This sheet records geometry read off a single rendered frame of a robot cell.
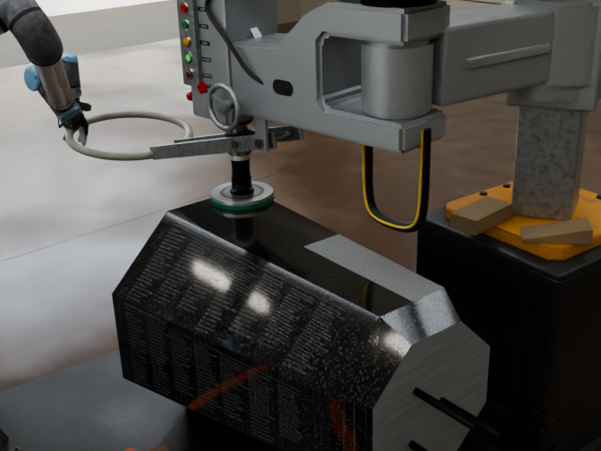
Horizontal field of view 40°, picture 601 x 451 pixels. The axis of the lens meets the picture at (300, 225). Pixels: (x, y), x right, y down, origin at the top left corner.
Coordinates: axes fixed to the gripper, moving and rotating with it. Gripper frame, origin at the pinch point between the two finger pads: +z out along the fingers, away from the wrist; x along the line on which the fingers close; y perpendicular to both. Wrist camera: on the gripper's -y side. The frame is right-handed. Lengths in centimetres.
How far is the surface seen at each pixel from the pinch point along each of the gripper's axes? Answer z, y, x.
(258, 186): -4, 27, 84
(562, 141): -31, 26, 181
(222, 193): -4, 36, 74
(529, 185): -15, 25, 174
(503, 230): -4, 38, 167
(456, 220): -7, 40, 153
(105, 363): 82, 32, 20
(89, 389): 81, 50, 22
